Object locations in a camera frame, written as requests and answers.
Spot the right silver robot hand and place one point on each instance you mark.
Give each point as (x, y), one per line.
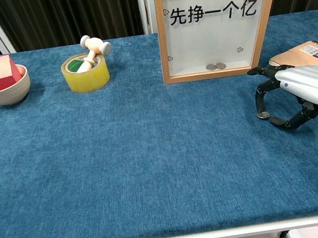
(311, 83)

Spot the silver coin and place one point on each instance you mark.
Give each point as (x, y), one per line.
(210, 67)
(264, 115)
(220, 65)

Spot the brown spiral notebook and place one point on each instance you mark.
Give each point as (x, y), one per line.
(295, 57)

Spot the white table leg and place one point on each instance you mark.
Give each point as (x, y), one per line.
(293, 237)

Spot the blue table cloth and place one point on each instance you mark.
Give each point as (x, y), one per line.
(123, 159)

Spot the small wooden toy hammer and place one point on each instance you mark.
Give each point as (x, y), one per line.
(94, 46)

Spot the yellow tape roll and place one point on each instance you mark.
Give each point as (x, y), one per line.
(88, 80)

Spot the beige ribbed bowl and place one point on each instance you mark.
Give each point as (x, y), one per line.
(10, 92)

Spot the wooden frame money box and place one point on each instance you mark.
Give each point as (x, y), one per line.
(210, 40)

